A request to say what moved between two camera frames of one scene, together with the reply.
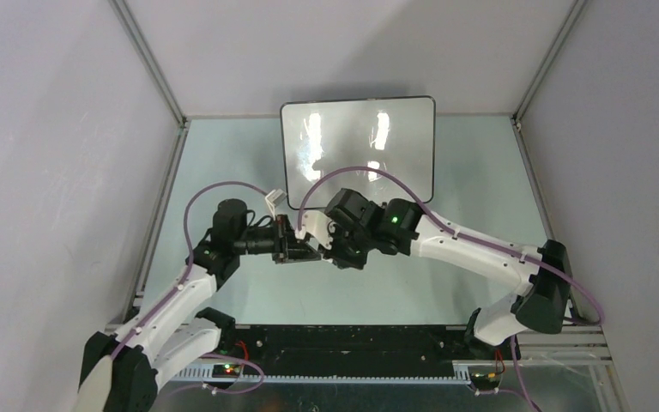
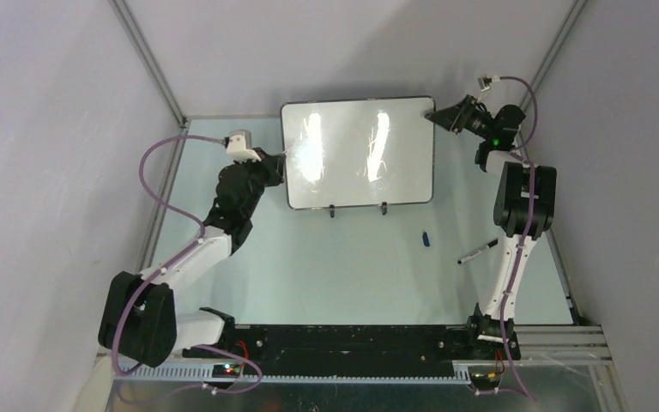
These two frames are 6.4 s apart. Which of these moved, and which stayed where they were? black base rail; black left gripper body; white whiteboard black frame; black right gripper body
Moved: black right gripper body; black left gripper body
Stayed: white whiteboard black frame; black base rail
